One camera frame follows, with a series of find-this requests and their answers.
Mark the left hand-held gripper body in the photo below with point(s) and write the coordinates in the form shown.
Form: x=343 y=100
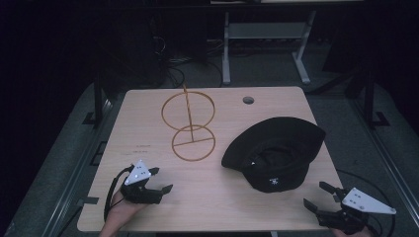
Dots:
x=138 y=174

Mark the grey metal desk frame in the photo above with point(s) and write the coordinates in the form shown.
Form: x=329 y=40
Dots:
x=268 y=31

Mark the black brimmed hat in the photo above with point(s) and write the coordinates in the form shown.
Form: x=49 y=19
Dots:
x=275 y=154

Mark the black metal stand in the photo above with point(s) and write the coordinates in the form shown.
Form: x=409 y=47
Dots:
x=370 y=98
x=98 y=98

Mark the person's left hand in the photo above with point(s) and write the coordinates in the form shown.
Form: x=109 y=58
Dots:
x=123 y=209

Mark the grey metal floor rail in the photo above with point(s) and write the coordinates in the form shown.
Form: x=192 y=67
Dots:
x=70 y=184
x=388 y=164

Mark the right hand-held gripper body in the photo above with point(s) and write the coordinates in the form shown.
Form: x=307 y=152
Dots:
x=357 y=205

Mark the person's right hand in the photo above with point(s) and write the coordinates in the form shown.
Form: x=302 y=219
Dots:
x=349 y=234

